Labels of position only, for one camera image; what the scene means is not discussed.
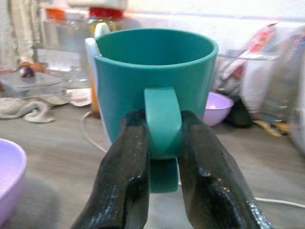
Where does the large clear jar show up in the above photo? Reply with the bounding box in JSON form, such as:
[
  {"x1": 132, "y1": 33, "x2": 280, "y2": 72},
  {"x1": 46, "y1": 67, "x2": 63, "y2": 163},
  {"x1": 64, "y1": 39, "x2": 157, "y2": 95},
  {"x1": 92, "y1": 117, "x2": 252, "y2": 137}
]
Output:
[{"x1": 35, "y1": 7, "x2": 92, "y2": 81}]

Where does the purple onion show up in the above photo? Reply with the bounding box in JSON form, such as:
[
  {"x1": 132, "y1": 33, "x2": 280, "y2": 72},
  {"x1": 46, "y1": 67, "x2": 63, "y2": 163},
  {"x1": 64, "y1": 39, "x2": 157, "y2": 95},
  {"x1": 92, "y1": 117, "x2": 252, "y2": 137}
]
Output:
[{"x1": 19, "y1": 65, "x2": 36, "y2": 78}]

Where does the orange sauce bottle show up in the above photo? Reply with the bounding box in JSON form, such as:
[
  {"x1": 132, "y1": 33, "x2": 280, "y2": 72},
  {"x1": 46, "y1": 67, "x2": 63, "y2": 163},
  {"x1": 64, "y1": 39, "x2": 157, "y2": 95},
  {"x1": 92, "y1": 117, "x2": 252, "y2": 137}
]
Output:
[{"x1": 89, "y1": 71, "x2": 101, "y2": 118}]

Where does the white power cable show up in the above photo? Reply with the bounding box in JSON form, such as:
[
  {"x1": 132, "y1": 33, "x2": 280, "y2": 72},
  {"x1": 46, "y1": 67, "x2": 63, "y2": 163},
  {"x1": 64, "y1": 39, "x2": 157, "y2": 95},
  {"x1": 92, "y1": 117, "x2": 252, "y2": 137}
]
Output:
[{"x1": 82, "y1": 111, "x2": 305, "y2": 208}]

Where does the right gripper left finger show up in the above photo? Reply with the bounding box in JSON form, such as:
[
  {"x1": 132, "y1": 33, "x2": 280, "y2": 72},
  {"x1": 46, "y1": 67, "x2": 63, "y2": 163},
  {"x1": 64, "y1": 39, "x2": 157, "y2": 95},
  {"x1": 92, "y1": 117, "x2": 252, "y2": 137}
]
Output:
[{"x1": 71, "y1": 110, "x2": 151, "y2": 229}]

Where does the printed plastic bag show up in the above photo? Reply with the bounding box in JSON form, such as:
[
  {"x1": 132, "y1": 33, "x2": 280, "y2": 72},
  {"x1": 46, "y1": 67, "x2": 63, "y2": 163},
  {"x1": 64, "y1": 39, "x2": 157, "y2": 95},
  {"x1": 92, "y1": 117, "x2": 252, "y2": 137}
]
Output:
[{"x1": 217, "y1": 22, "x2": 281, "y2": 96}]

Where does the teal mug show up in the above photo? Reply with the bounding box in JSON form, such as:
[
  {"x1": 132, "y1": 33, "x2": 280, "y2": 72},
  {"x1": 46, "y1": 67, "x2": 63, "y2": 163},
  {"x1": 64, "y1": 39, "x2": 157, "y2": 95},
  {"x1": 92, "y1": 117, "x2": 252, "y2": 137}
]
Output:
[{"x1": 85, "y1": 22, "x2": 220, "y2": 194}]

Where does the white napkin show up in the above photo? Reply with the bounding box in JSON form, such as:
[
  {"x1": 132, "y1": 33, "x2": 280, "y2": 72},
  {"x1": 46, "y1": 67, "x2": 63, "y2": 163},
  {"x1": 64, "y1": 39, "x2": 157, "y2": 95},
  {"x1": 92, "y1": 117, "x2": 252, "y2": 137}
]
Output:
[{"x1": 68, "y1": 88, "x2": 93, "y2": 107}]

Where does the beige hanging cloth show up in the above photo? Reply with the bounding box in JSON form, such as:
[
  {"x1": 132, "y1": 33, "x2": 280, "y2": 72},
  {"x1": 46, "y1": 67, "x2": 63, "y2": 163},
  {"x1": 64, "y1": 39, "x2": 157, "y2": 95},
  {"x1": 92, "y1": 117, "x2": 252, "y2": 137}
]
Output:
[{"x1": 0, "y1": 0, "x2": 42, "y2": 69}]

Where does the red lid jar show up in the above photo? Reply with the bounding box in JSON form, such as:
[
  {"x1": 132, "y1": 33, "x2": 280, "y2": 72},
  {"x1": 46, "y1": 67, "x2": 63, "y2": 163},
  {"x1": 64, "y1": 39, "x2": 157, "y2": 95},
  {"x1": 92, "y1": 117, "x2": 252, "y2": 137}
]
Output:
[{"x1": 88, "y1": 6, "x2": 125, "y2": 34}]

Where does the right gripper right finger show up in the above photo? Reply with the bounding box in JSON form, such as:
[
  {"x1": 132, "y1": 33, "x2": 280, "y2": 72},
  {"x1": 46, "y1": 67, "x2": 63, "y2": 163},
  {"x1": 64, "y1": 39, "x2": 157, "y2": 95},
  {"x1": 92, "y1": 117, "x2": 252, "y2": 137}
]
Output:
[{"x1": 178, "y1": 110, "x2": 275, "y2": 229}]

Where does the clear plastic container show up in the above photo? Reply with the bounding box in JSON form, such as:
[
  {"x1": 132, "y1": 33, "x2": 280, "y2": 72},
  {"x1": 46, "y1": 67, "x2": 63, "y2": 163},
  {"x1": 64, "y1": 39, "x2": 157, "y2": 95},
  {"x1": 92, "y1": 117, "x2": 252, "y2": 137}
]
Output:
[{"x1": 0, "y1": 71, "x2": 69, "y2": 98}]

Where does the white kitchen appliance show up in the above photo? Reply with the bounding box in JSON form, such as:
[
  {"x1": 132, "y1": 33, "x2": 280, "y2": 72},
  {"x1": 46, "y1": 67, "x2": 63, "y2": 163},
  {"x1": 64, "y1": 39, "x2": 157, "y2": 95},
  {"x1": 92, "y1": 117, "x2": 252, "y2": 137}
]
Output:
[{"x1": 259, "y1": 23, "x2": 305, "y2": 157}]

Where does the small lilac bowl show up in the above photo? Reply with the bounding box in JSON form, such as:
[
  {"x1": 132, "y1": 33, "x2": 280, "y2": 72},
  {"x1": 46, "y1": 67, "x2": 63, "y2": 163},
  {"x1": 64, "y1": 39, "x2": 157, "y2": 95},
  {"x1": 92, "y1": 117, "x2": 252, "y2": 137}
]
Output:
[{"x1": 203, "y1": 92, "x2": 234, "y2": 127}]

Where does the grey crumpled cloth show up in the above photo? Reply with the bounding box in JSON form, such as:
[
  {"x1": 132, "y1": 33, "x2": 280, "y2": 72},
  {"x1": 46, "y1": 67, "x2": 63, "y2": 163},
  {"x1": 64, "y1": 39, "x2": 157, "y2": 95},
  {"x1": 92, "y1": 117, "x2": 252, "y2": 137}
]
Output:
[{"x1": 0, "y1": 97, "x2": 70, "y2": 124}]

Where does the large lilac bowl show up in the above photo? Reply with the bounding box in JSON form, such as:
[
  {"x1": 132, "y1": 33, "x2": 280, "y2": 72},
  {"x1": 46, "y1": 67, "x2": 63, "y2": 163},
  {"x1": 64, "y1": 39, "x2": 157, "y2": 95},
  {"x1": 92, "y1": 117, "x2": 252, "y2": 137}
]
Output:
[{"x1": 0, "y1": 138, "x2": 28, "y2": 227}]

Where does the black pouch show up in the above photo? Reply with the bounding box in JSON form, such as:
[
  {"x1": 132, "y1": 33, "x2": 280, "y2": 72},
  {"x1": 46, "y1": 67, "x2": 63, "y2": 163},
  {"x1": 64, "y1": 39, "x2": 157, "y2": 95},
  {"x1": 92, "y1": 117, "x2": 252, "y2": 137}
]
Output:
[{"x1": 225, "y1": 95, "x2": 254, "y2": 127}]

